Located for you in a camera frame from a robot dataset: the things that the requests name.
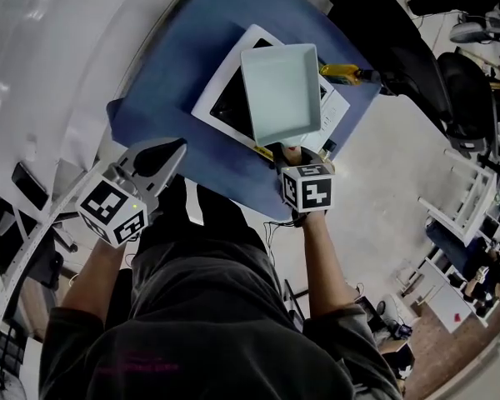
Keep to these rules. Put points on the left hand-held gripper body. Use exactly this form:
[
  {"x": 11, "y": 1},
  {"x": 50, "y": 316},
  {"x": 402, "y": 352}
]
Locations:
[{"x": 110, "y": 206}]

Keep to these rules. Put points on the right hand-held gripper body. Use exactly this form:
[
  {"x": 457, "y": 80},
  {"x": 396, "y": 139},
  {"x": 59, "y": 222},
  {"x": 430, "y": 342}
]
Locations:
[{"x": 314, "y": 190}]

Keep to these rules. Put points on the pale square pan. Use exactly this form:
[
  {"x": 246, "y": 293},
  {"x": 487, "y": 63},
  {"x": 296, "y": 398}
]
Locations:
[{"x": 281, "y": 94}]

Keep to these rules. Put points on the person's right forearm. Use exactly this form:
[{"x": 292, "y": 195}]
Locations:
[{"x": 327, "y": 265}]

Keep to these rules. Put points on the person's left forearm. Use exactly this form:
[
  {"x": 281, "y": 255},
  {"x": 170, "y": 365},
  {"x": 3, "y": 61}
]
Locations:
[{"x": 93, "y": 273}]

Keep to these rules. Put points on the small dark-capped bottle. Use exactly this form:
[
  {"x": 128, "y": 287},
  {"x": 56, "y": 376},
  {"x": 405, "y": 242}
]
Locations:
[{"x": 329, "y": 147}]

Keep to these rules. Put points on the yellow oil bottle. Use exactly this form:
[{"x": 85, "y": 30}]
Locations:
[{"x": 337, "y": 73}]

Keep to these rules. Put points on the person's black trousers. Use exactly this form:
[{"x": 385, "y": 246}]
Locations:
[{"x": 204, "y": 215}]

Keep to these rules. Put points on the blue tablecloth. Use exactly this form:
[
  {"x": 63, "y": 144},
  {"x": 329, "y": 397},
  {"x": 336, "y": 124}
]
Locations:
[{"x": 171, "y": 98}]

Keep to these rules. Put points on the black jacket on chair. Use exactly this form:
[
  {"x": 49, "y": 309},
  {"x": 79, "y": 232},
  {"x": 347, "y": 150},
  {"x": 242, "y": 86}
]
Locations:
[{"x": 383, "y": 36}]

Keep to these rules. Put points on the white shelf rack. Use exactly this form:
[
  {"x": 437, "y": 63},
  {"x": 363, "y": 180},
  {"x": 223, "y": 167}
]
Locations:
[{"x": 462, "y": 198}]

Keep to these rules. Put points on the black device on floor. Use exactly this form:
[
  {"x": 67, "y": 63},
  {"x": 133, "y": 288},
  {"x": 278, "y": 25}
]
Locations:
[{"x": 389, "y": 319}]

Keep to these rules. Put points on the person's dark shirt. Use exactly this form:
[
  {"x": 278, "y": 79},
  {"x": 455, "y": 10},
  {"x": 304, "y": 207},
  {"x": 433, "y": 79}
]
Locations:
[{"x": 200, "y": 327}]

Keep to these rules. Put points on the white low cabinet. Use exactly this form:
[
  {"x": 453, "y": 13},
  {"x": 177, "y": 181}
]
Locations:
[{"x": 441, "y": 294}]

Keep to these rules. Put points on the black office chair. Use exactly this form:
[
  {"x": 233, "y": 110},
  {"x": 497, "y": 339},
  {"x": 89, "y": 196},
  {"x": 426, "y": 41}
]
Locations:
[{"x": 466, "y": 90}]

